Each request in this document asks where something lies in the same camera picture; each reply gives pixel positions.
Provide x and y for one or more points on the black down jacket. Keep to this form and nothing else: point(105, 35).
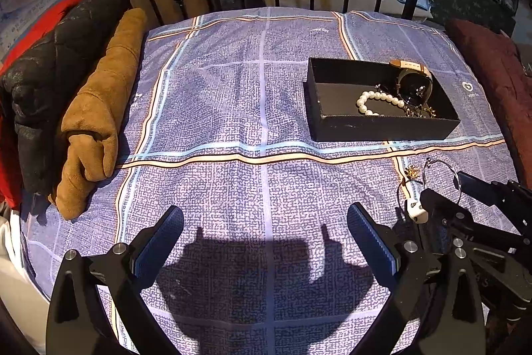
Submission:
point(41, 68)

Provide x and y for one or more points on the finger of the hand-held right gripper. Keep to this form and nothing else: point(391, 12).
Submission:
point(432, 205)
point(471, 182)

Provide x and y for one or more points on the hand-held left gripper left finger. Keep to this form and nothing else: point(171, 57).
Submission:
point(160, 242)

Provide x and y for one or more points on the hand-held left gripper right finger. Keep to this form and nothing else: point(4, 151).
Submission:
point(370, 240)

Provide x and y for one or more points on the maroon quilted blanket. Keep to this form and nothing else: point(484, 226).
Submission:
point(498, 72)

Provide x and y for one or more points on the black jewelry box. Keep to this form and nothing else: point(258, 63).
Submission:
point(374, 128)

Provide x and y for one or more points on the silver hoop with white dice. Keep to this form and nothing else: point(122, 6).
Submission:
point(415, 209)

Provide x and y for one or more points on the blue plaid bed sheet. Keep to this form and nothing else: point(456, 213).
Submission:
point(249, 97)

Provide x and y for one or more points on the tan suede garment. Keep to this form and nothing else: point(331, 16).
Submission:
point(104, 97)

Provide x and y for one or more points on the red down jacket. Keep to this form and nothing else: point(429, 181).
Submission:
point(6, 155)

